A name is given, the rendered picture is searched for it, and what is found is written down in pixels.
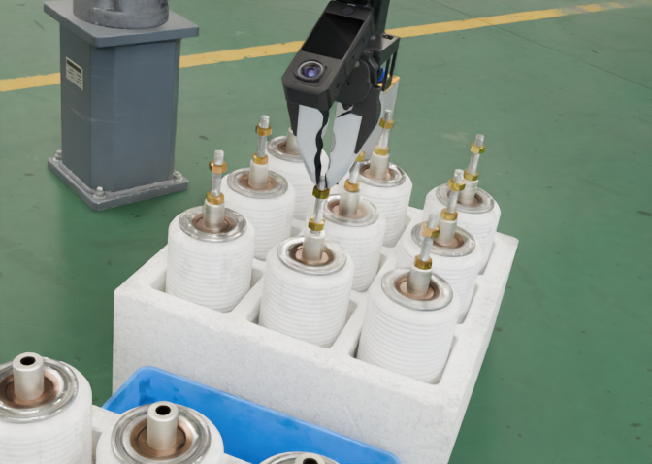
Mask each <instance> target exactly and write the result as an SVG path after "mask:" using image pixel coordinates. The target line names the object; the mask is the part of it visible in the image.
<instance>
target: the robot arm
mask: <svg viewBox="0 0 652 464"><path fill-rule="evenodd" d="M389 3H390V0H331V1H330V2H329V3H328V5H327V6H326V8H325V9H324V11H323V13H322V14H321V16H320V17H319V19H318V20H317V22H316V24H315V25H314V27H313V28H312V30H311V32H310V33H309V35H308V37H307V38H306V39H305V41H304V42H303V44H302V45H301V47H300V49H299V50H298V52H297V53H296V55H295V57H294V58H293V60H292V61H291V63H290V64H289V66H288V68H287V69H286V71H285V72H284V74H283V76H282V77H281V81H282V86H283V91H284V96H285V100H286V101H287V109H288V113H289V117H290V122H291V127H292V131H293V135H294V136H295V138H296V143H297V147H298V150H299V153H300V155H301V157H302V161H303V163H304V165H305V168H306V170H307V172H308V174H309V176H310V179H311V181H312V183H314V184H318V178H319V176H321V169H322V165H321V159H320V153H321V151H322V148H323V141H322V139H323V137H324V135H325V133H326V130H327V127H328V121H329V109H330V108H331V107H332V105H333V103H334V102H335V101H336V102H340V103H341V104H342V107H343V109H344V110H348V109H349V108H351V107H352V105H353V107H352V109H351V110H350V111H347V112H345V113H342V114H340V115H339V116H338V117H337V118H335V120H334V126H333V132H334V136H335V139H336V142H335V146H334V148H333V149H332V151H331V153H330V161H331V164H330V166H329V168H328V170H327V172H326V173H325V182H326V187H327V188H332V187H333V186H334V185H335V184H337V183H338V182H339V181H340V180H341V179H342V178H343V177H344V176H345V175H346V173H347V172H348V171H349V169H350V167H351V166H352V164H353V163H354V161H355V160H356V158H357V156H358V155H359V153H360V152H361V149H362V147H363V146H364V144H365V143H366V141H367V140H368V138H369V137H370V135H371V134H372V132H373V131H374V129H375V127H376V125H377V123H378V120H379V117H380V113H381V102H380V99H379V95H380V91H383V92H384V91H385V90H386V89H388V88H389V87H390V86H391V84H392V79H393V74H394V69H395V63H396V58H397V53H398V47H399V43H400V38H401V37H399V36H395V35H392V34H388V33H386V32H385V24H386V20H387V14H388V8H389ZM73 13H74V15H75V16H76V17H77V18H79V19H81V20H83V21H85V22H88V23H91V24H95V25H99V26H104V27H110V28H118V29H146V28H152V27H156V26H160V25H162V24H164V23H166V22H167V21H168V19H169V4H168V0H73ZM388 39H389V40H390V41H389V40H388ZM392 54H393V58H392V63H391V69H390V74H389V77H388V72H389V67H390V62H391V56H392ZM386 61H387V62H386ZM384 62H386V67H385V73H384V78H383V84H382V87H381V86H379V85H377V84H378V79H379V78H381V77H382V74H383V68H384V67H381V65H382V64H383V63H384Z"/></svg>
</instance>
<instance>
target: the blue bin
mask: <svg viewBox="0 0 652 464"><path fill-rule="evenodd" d="M159 401H168V402H171V403H173V404H178V405H182V406H185V407H187V408H190V409H192V410H194V411H196V412H198V413H200V414H202V415H203V416H205V417H206V418H207V419H208V420H209V421H210V422H211V423H212V424H213V425H214V426H215V428H216V429H217V431H218V432H219V434H220V436H221V439H222V443H223V453H225V454H227V455H230V456H233V457H235V458H238V459H241V460H243V461H245V462H248V463H251V464H260V463H261V462H263V461H265V460H266V459H268V458H270V457H273V456H275V455H279V454H283V453H287V452H309V453H315V454H318V455H322V456H325V457H327V458H329V459H332V460H334V461H336V462H337V463H339V464H402V463H401V461H400V459H399V458H398V457H397V456H396V455H395V454H393V453H391V452H390V451H387V450H384V449H381V448H378V447H374V446H371V445H368V444H366V443H363V442H360V441H357V440H355V439H352V438H349V437H346V436H345V435H342V434H339V433H336V432H334V431H331V430H328V429H325V428H323V427H320V426H317V425H314V424H311V423H309V422H306V421H303V420H301V419H299V418H296V417H293V416H290V415H288V414H283V413H280V412H278V411H275V410H272V409H269V408H267V407H264V406H261V405H258V404H256V403H253V402H250V401H247V400H245V399H243V398H240V397H237V396H234V395H232V394H229V393H226V392H223V391H221V390H218V389H215V388H212V387H210V386H207V385H204V384H201V383H199V382H196V381H192V380H190V379H187V378H184V377H181V376H178V375H176V374H173V373H170V372H167V371H165V370H162V369H159V368H156V367H153V366H144V367H141V368H139V369H138V370H136V371H135V372H134V373H133V374H132V375H131V376H130V377H129V378H128V379H127V380H126V382H125V383H124V384H123V385H122V386H121V387H120V388H119V389H118V390H117V391H116V392H115V393H114V395H113V396H112V397H111V398H110V399H109V400H108V401H107V402H106V403H105V404H104V405H103V407H102V409H104V410H107V411H110V412H113V413H115V414H123V413H125V412H127V411H129V410H131V409H134V408H137V407H140V406H142V405H146V404H151V403H156V402H159Z"/></svg>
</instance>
